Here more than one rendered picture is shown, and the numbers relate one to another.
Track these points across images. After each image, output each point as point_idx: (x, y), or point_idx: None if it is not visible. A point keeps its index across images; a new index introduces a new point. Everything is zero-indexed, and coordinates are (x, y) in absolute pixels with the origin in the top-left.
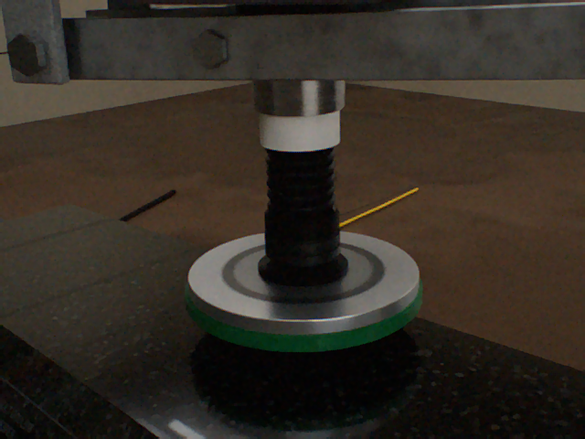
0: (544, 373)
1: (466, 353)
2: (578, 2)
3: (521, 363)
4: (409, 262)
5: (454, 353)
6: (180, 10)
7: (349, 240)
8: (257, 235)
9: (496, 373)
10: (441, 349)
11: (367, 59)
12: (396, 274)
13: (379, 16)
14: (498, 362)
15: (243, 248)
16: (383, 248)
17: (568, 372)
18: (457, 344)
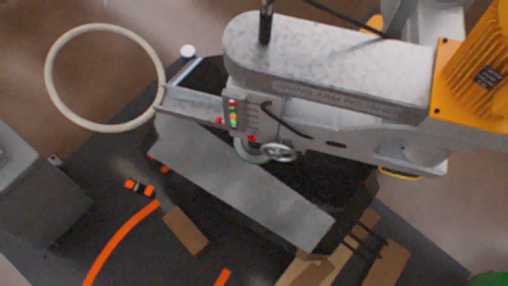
0: (214, 129)
1: (226, 135)
2: (212, 96)
3: (217, 132)
4: (235, 144)
5: (228, 135)
6: None
7: (247, 155)
8: (268, 158)
9: (222, 129)
10: (230, 136)
11: None
12: (238, 138)
13: None
14: (221, 132)
15: (270, 151)
16: (240, 151)
17: (210, 130)
18: (227, 138)
